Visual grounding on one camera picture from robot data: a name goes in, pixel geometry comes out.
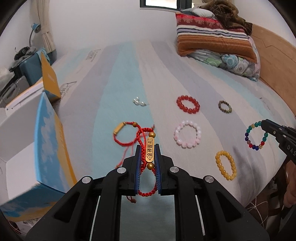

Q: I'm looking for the person right hand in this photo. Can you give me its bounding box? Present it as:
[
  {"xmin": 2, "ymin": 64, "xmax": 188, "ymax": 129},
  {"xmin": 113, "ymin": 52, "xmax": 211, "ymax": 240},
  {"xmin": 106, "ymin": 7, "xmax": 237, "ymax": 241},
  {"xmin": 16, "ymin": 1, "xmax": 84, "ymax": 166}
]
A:
[{"xmin": 283, "ymin": 161, "xmax": 296, "ymax": 208}]

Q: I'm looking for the beige curtain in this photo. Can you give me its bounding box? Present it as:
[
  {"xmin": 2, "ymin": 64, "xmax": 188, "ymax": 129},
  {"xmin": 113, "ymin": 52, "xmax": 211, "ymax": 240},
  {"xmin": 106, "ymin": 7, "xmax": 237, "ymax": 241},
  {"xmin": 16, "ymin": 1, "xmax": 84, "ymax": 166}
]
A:
[{"xmin": 36, "ymin": 0, "xmax": 56, "ymax": 53}]

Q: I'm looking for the multicolour bead bracelet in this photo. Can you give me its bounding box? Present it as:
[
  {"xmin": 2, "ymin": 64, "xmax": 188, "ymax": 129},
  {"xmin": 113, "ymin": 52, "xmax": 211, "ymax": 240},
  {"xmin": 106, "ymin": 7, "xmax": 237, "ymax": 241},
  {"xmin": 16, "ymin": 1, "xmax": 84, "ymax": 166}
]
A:
[{"xmin": 244, "ymin": 120, "xmax": 270, "ymax": 151}]

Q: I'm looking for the striped pillow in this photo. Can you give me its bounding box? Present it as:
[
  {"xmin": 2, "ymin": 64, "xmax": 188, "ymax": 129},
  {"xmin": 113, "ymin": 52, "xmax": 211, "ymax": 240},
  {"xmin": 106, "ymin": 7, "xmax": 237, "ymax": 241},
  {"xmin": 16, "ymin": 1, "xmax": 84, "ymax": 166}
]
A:
[{"xmin": 176, "ymin": 13, "xmax": 257, "ymax": 63}]

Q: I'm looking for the teal suitcase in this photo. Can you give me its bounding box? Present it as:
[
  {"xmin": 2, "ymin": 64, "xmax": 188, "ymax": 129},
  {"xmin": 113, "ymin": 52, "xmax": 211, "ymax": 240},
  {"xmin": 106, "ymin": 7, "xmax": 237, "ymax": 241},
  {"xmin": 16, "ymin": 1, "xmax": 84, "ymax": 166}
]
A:
[{"xmin": 19, "ymin": 48, "xmax": 51, "ymax": 86}]

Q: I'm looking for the dark window frame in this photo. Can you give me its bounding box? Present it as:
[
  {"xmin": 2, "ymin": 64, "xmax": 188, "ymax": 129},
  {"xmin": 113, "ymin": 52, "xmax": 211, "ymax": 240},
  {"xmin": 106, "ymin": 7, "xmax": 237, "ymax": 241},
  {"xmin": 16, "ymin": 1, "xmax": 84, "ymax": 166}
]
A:
[{"xmin": 139, "ymin": 0, "xmax": 194, "ymax": 11}]

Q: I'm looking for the white blue cardboard box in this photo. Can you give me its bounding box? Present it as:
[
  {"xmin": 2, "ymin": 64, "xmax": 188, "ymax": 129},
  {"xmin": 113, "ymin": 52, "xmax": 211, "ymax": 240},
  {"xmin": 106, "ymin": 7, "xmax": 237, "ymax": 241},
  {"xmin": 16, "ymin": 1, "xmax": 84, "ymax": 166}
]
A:
[{"xmin": 1, "ymin": 56, "xmax": 77, "ymax": 222}]

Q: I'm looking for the pink bead bracelet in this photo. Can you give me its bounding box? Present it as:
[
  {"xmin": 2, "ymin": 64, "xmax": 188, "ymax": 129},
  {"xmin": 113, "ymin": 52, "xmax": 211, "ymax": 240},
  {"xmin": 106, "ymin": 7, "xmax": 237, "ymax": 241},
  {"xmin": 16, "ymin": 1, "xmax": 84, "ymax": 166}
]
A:
[{"xmin": 173, "ymin": 120, "xmax": 202, "ymax": 149}]

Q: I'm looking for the yellow bead bracelet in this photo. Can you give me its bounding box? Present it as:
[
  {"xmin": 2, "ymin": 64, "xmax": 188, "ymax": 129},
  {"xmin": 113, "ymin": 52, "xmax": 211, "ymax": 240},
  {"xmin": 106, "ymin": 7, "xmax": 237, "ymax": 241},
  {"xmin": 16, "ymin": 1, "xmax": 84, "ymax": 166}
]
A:
[{"xmin": 215, "ymin": 150, "xmax": 237, "ymax": 181}]

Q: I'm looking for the grey suitcase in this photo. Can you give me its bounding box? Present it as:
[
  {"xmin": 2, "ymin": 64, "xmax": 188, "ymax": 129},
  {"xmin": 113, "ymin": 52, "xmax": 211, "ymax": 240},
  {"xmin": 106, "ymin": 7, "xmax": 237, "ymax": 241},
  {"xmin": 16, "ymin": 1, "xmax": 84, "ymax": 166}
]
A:
[{"xmin": 1, "ymin": 76, "xmax": 30, "ymax": 108}]

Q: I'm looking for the blue desk lamp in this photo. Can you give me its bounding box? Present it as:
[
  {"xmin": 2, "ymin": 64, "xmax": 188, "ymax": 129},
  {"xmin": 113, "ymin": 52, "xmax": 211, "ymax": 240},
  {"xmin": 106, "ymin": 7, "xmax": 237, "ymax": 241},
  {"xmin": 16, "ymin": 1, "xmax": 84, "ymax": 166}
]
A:
[{"xmin": 29, "ymin": 23, "xmax": 41, "ymax": 47}]

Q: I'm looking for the red cord wooden tube bracelet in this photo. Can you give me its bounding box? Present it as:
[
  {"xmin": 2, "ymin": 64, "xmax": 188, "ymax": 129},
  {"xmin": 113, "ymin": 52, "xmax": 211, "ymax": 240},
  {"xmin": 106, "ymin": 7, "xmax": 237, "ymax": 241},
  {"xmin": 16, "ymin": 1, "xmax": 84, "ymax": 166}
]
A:
[{"xmin": 112, "ymin": 121, "xmax": 142, "ymax": 169}]

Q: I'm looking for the brown fuzzy blanket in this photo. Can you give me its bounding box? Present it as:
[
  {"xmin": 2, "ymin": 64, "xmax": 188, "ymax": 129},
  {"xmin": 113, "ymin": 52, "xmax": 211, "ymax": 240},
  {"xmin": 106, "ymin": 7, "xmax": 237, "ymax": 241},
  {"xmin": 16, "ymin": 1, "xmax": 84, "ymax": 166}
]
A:
[{"xmin": 201, "ymin": 0, "xmax": 253, "ymax": 36}]

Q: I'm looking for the brown bead bracelet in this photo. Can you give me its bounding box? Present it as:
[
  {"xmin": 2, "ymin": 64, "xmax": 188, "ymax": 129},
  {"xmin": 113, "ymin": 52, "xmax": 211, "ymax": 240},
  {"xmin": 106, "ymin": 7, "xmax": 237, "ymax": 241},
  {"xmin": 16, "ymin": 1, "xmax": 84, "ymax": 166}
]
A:
[{"xmin": 218, "ymin": 100, "xmax": 233, "ymax": 114}]

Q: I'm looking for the wooden headboard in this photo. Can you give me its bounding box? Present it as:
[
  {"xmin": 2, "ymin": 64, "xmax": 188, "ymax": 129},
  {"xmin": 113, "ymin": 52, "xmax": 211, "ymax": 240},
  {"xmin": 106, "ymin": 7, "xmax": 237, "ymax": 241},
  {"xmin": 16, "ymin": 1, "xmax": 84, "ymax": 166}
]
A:
[{"xmin": 251, "ymin": 25, "xmax": 296, "ymax": 113}]

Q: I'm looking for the red cord gold plate bracelet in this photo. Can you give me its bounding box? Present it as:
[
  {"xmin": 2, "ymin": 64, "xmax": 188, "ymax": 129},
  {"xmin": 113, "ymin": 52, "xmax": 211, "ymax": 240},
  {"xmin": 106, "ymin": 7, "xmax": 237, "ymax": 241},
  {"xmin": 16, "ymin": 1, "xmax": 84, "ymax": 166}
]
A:
[{"xmin": 125, "ymin": 126, "xmax": 158, "ymax": 204}]

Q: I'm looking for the red bead bracelet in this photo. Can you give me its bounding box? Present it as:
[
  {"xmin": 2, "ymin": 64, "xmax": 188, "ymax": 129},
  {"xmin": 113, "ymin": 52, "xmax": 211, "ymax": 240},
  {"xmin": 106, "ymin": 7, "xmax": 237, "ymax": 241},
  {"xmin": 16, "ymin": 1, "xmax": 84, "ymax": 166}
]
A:
[{"xmin": 176, "ymin": 95, "xmax": 201, "ymax": 115}]

